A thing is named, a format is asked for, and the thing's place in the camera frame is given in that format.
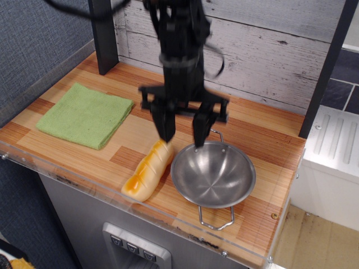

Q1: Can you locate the left dark vertical post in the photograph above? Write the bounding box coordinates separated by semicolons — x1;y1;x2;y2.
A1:
88;0;119;75

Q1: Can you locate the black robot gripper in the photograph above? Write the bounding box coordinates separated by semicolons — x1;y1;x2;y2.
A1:
139;54;229;148

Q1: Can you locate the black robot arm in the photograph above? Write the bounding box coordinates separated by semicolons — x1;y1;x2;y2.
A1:
139;1;229;148

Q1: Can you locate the dark vertical post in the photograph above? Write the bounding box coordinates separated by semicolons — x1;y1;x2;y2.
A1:
298;0;358;139
88;0;119;75

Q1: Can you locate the yellow object at corner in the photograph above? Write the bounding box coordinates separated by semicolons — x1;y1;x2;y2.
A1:
10;258;35;269

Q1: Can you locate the white grooved side unit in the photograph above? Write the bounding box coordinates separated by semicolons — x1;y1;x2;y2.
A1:
289;106;358;230

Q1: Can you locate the green folded cloth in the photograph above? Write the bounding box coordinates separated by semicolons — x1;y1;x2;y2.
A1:
36;83;134;150

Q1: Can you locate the toy bread loaf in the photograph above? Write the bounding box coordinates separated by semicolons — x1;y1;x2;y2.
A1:
121;139;174;202

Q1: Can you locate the grey cabinet button panel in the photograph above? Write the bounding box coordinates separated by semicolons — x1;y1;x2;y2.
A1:
102;222;172;268

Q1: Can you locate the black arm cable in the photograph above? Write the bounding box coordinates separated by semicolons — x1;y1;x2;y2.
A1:
44;0;225;79

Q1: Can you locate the clear acrylic table guard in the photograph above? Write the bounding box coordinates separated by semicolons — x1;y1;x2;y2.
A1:
1;142;274;268

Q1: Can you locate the right dark vertical post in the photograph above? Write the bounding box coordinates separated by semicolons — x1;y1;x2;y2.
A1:
298;0;358;139

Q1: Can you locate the steel two-handled frying pan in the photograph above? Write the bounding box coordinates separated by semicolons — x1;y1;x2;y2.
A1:
171;129;256;231

